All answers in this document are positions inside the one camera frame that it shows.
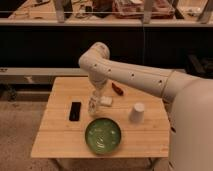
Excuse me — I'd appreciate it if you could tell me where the black smartphone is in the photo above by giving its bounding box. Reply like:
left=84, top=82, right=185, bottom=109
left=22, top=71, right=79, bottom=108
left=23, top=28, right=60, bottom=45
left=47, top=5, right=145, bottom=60
left=69, top=102, right=81, bottom=121

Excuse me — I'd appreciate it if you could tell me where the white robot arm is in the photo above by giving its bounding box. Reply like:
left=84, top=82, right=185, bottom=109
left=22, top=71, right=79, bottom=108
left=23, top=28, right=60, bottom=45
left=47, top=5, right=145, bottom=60
left=79, top=42, right=213, bottom=171

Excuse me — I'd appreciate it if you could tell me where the wooden table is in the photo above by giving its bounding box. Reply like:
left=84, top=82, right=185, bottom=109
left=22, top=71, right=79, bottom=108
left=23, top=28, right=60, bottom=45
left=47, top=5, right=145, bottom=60
left=31, top=77, right=170, bottom=158

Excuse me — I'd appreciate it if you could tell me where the long shelf with clutter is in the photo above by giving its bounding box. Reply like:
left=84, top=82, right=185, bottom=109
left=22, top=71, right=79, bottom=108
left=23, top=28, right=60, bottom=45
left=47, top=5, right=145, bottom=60
left=0, top=0, right=213, bottom=27

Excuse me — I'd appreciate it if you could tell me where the red chili pepper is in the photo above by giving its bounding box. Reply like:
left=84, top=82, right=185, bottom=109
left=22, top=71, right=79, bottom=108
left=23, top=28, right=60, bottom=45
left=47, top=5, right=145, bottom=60
left=112, top=83, right=124, bottom=96

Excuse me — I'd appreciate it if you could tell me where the white paper cup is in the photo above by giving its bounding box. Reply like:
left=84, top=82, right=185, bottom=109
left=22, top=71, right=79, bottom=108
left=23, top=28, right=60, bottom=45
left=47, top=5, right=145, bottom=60
left=129, top=103, right=145, bottom=123

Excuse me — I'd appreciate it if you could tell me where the green bowl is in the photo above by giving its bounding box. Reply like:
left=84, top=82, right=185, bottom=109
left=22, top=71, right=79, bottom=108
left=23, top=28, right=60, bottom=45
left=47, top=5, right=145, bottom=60
left=85, top=118, right=122, bottom=155

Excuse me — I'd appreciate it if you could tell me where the white sponge block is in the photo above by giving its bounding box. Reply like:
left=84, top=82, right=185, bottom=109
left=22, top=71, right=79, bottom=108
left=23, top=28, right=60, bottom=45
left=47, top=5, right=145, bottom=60
left=100, top=96, right=113, bottom=107

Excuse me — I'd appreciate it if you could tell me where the black box on right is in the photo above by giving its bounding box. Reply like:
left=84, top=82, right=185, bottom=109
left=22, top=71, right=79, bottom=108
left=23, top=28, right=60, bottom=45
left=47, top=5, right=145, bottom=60
left=185, top=55, right=213, bottom=80

